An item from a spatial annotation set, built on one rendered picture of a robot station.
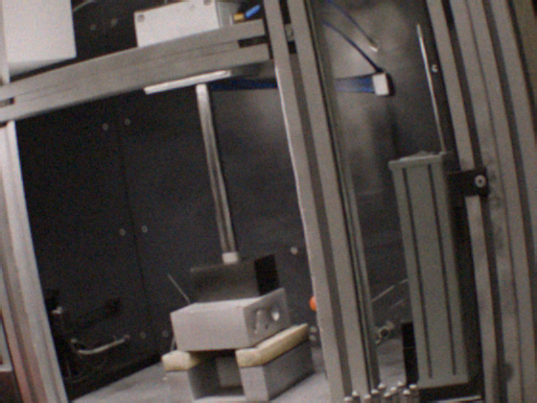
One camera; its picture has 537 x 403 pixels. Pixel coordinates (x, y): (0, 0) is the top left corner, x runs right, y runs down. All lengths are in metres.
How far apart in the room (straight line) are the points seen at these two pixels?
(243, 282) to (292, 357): 0.11
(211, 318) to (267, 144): 0.36
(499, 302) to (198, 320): 0.41
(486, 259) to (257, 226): 0.61
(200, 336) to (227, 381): 0.10
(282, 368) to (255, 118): 0.42
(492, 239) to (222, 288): 0.42
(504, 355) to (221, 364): 0.45
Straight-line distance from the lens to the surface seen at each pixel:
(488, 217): 1.18
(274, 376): 1.43
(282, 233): 1.71
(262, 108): 1.71
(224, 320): 1.42
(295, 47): 1.24
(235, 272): 1.47
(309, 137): 1.22
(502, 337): 1.20
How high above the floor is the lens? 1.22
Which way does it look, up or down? 3 degrees down
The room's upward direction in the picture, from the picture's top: 10 degrees counter-clockwise
